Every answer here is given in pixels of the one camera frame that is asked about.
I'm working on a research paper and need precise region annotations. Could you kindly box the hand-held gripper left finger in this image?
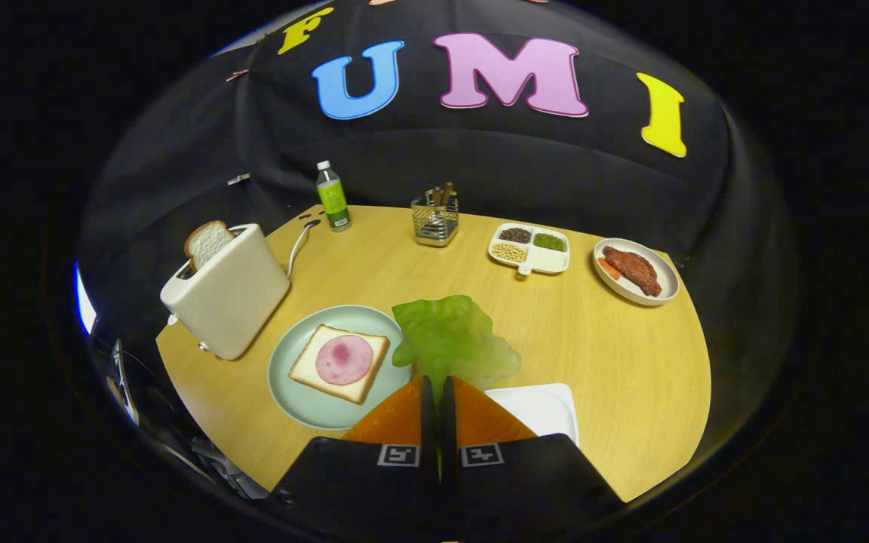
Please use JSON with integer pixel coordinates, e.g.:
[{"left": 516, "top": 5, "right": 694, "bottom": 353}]
[{"left": 267, "top": 375, "right": 440, "bottom": 538}]

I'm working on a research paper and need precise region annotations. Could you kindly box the green lettuce leaf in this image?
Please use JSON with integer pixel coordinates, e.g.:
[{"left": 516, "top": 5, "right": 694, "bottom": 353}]
[{"left": 392, "top": 295, "right": 523, "bottom": 408}]

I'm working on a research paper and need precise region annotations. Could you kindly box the pink ham slice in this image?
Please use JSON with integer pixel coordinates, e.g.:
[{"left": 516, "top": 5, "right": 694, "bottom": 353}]
[{"left": 315, "top": 335, "right": 374, "bottom": 386}]

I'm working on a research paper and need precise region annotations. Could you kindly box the green label water bottle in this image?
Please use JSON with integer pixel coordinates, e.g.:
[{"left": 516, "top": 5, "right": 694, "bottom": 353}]
[{"left": 316, "top": 160, "right": 353, "bottom": 232}]

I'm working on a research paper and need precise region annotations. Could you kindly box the pale green round plate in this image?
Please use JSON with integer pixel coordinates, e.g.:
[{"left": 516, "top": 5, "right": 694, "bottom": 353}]
[{"left": 268, "top": 305, "right": 414, "bottom": 431}]

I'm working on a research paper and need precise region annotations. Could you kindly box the white toaster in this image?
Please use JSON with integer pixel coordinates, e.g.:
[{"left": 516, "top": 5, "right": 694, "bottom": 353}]
[{"left": 160, "top": 223, "right": 291, "bottom": 361}]

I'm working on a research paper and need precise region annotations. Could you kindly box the brown meat steak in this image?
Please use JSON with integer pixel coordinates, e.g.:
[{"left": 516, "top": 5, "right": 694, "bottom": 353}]
[{"left": 603, "top": 246, "right": 663, "bottom": 297}]

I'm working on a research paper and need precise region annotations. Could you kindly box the white divided bean dish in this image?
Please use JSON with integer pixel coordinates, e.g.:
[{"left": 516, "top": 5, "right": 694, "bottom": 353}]
[{"left": 488, "top": 222, "right": 571, "bottom": 277}]

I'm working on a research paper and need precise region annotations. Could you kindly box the white round meat plate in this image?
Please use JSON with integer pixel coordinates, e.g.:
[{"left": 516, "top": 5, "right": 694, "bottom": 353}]
[{"left": 593, "top": 238, "right": 680, "bottom": 307}]

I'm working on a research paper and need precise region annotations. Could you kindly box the white toaster cable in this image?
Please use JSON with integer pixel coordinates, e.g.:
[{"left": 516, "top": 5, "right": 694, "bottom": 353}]
[{"left": 287, "top": 219, "right": 322, "bottom": 278}]

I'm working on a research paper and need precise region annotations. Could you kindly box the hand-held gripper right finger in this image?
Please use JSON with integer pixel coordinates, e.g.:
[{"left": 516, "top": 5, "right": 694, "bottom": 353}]
[{"left": 439, "top": 375, "right": 625, "bottom": 538}]

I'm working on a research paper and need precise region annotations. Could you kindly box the toasted bread slice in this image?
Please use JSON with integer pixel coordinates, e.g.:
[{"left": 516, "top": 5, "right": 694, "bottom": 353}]
[{"left": 183, "top": 220, "right": 235, "bottom": 272}]

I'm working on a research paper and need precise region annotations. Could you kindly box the white lit panel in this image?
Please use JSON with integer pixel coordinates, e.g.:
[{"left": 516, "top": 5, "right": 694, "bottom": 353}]
[{"left": 74, "top": 262, "right": 97, "bottom": 335}]

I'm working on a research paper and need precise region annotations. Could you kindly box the white bread slice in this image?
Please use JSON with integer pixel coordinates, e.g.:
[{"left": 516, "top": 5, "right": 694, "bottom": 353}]
[{"left": 288, "top": 324, "right": 391, "bottom": 406}]

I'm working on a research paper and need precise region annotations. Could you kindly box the white square plate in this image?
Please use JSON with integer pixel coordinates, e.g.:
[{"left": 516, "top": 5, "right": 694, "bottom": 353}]
[{"left": 484, "top": 383, "right": 580, "bottom": 447}]

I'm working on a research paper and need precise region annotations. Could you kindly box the black backdrop cloth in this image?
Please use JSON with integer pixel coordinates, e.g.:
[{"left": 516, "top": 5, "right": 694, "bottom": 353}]
[{"left": 76, "top": 0, "right": 797, "bottom": 423}]

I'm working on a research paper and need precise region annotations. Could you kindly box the metal wire utensil holder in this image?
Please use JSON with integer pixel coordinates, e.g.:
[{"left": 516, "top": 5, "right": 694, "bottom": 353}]
[{"left": 411, "top": 192, "right": 459, "bottom": 248}]

